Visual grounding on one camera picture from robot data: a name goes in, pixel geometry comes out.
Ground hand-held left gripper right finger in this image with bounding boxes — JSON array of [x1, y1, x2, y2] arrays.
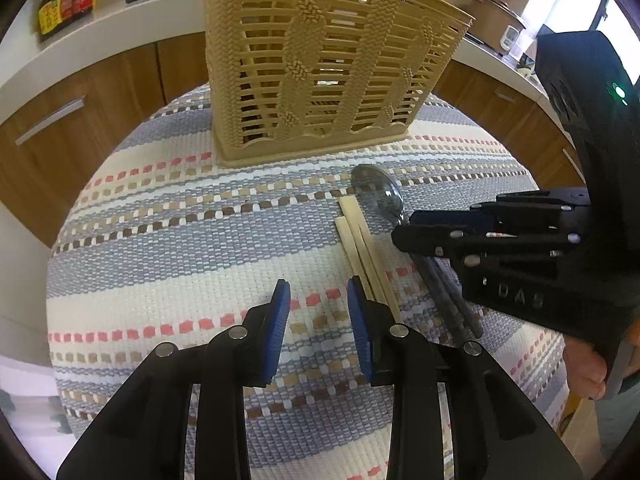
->
[[346, 275, 583, 480]]

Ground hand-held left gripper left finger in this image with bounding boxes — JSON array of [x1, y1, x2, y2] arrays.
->
[[56, 279, 292, 480]]

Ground striped woven table mat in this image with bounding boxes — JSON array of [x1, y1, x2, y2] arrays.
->
[[46, 82, 568, 480]]

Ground yellow plastic utensil basket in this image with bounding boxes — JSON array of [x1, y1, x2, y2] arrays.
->
[[202, 0, 476, 170]]

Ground person's grey clothing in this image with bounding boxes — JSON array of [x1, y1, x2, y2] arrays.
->
[[597, 375, 636, 461]]

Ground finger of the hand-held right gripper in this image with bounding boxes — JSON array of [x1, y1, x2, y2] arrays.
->
[[409, 187, 592, 235], [391, 224, 583, 270]]

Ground white kitchen countertop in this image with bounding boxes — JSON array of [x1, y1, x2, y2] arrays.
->
[[0, 0, 576, 146]]

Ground metal spoon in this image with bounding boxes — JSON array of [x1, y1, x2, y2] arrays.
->
[[367, 180, 485, 339], [350, 164, 471, 348]]

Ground beige rice cooker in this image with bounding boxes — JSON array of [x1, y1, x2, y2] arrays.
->
[[442, 0, 530, 58]]

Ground person's right hand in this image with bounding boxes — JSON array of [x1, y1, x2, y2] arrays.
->
[[564, 335, 611, 401]]

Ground wooden chopstick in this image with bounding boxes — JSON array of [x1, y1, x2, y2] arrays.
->
[[338, 199, 387, 307], [334, 218, 375, 297], [347, 198, 403, 323]]

